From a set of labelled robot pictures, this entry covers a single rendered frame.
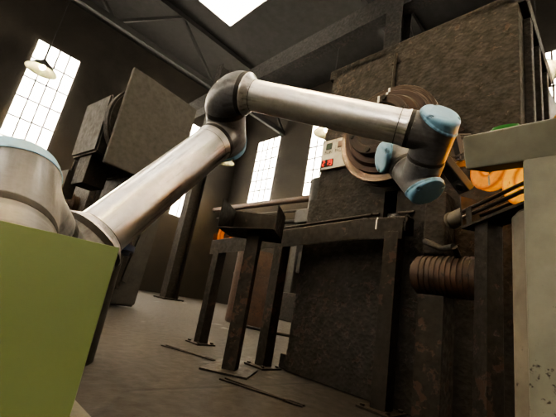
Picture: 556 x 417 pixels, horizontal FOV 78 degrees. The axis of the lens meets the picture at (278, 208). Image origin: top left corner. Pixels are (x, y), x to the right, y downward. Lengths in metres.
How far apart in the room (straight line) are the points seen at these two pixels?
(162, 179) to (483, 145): 0.64
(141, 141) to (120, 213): 2.96
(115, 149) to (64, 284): 3.12
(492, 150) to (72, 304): 0.58
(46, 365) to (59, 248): 0.13
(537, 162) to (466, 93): 1.24
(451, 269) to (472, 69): 0.99
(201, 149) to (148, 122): 2.88
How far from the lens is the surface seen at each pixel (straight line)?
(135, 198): 0.80
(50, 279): 0.47
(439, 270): 1.16
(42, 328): 0.47
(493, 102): 1.71
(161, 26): 12.08
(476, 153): 0.58
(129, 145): 3.64
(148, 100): 3.86
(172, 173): 0.86
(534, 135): 0.57
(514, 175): 1.11
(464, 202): 1.22
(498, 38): 1.89
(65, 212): 0.66
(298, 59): 7.42
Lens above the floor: 0.30
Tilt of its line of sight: 15 degrees up
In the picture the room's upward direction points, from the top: 10 degrees clockwise
